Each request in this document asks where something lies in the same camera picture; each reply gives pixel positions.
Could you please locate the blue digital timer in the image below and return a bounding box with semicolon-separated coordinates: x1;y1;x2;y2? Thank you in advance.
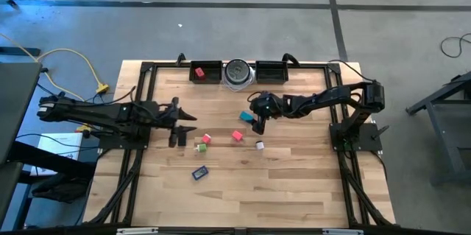
191;165;210;181

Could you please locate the white cylindrical air purifier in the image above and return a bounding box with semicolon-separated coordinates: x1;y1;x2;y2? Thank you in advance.
223;58;255;85

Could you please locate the black looped floor cable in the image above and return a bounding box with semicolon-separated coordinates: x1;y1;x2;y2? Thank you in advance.
440;32;471;60

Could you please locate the dark grey desk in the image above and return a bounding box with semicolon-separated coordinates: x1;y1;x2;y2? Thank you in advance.
0;61;43;166

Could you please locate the teal block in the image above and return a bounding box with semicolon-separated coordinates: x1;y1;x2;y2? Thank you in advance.
238;111;256;124

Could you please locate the dark metal table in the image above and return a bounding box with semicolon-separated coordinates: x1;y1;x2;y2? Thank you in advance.
406;69;471;186

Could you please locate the black metal rig frame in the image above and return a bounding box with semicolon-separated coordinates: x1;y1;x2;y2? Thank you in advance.
83;60;397;228

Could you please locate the black plastic basket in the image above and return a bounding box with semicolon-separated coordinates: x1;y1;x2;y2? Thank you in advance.
188;60;223;84
255;60;289;84

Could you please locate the white paper box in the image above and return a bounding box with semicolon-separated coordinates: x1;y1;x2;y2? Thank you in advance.
29;133;84;177

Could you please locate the yellow extension cable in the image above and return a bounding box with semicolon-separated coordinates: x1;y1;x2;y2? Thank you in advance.
0;32;110;98

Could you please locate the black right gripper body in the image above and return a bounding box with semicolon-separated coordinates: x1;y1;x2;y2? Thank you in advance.
249;92;285;120

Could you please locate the black bag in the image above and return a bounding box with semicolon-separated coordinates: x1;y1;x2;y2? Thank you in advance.
31;172;93;205

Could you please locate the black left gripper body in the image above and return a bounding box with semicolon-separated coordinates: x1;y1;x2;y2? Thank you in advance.
161;97;181;148

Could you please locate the silver bracket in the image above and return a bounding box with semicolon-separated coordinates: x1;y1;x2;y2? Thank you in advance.
116;227;160;235
322;228;365;235

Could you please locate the black power cable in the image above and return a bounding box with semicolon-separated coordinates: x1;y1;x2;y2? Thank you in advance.
328;59;371;83

